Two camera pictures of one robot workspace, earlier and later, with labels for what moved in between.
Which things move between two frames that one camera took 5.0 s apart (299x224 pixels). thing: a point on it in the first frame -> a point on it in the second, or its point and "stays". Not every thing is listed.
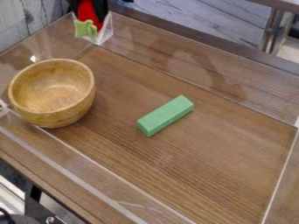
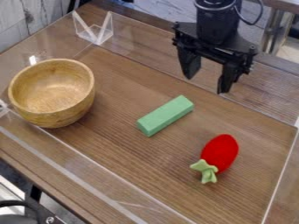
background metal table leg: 280,29 stays
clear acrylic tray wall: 69,171 stays
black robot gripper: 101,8 -> 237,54
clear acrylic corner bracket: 106,31 stays
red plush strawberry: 89,24 -> 219,155
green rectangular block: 165,115 stays
